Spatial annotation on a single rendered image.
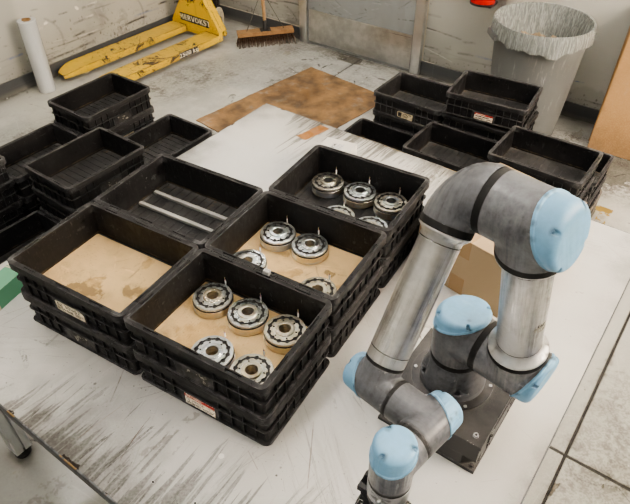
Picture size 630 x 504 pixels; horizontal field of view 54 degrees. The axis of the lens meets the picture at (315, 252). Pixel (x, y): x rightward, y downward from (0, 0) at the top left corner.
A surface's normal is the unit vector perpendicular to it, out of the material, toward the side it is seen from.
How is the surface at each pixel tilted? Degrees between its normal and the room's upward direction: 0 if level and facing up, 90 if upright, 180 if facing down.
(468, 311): 10
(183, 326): 0
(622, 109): 75
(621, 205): 0
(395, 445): 0
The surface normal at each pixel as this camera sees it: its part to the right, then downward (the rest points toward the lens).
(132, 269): 0.00, -0.76
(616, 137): -0.55, 0.29
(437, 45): -0.59, 0.53
